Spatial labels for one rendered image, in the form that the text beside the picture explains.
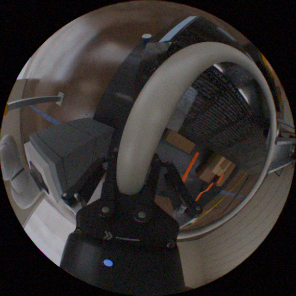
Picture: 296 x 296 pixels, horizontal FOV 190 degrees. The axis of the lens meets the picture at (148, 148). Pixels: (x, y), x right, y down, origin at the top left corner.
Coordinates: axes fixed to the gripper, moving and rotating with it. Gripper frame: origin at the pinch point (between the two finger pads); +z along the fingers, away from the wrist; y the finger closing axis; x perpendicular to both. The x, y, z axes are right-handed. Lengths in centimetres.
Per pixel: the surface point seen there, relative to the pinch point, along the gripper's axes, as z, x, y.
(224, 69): -0.2, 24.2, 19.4
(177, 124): 19.3, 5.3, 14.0
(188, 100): 10.8, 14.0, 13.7
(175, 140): 67, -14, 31
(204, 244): 10, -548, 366
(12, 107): 1, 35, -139
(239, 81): -0.7, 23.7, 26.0
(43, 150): 7, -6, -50
